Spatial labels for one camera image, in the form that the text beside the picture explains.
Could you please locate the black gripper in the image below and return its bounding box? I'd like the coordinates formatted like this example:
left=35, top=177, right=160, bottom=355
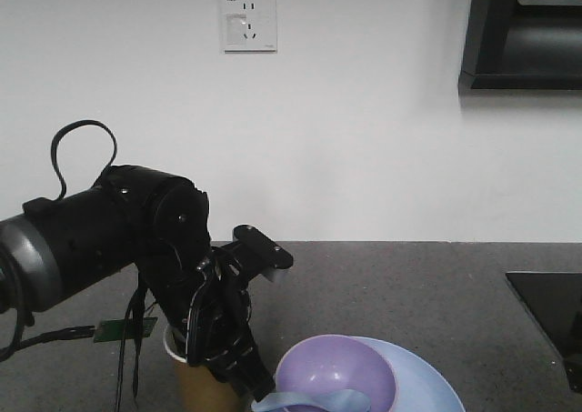
left=185, top=224, right=294, bottom=402

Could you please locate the paper cup white inside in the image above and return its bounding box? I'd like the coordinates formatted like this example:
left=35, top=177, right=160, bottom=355
left=163, top=326, right=247, bottom=412

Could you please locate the purple plastic bowl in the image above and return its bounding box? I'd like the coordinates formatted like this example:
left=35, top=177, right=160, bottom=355
left=275, top=335, right=398, bottom=411

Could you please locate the light blue plastic spoon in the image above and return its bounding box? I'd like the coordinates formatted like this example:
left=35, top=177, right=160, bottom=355
left=251, top=389, right=371, bottom=411

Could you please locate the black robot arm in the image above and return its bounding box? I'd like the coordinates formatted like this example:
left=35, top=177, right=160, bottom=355
left=1, top=166, right=293, bottom=400

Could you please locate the light blue plastic plate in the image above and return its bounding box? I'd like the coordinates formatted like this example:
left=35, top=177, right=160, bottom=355
left=355, top=337, right=466, bottom=412

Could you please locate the green circuit board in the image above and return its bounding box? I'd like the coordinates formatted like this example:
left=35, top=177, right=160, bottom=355
left=93, top=317, right=157, bottom=343

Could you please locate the black induction cooktop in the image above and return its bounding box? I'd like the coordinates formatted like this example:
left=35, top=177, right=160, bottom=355
left=506, top=271, right=581, bottom=394

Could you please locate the black range hood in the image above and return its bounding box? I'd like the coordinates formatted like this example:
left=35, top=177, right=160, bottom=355
left=458, top=0, right=581, bottom=91

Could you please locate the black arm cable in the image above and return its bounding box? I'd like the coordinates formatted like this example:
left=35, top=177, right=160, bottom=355
left=49, top=119, right=119, bottom=200

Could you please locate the white wall power socket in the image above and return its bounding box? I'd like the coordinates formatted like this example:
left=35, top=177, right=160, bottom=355
left=220, top=0, right=277, bottom=54

